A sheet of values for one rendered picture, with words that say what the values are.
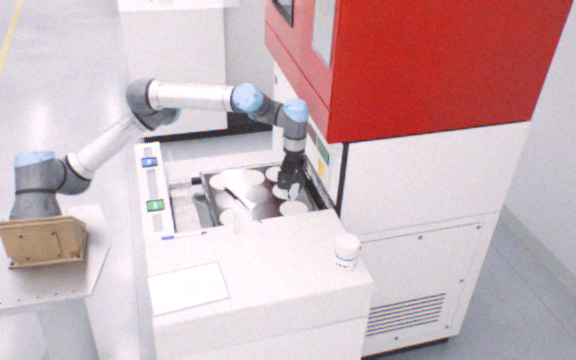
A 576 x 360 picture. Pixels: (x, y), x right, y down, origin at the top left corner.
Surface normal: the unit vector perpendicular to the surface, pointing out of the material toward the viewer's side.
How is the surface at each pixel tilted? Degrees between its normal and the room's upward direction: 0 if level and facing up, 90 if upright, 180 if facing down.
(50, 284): 0
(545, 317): 0
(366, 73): 90
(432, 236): 90
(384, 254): 90
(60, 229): 90
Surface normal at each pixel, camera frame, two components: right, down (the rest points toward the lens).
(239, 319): 0.29, 0.56
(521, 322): 0.05, -0.82
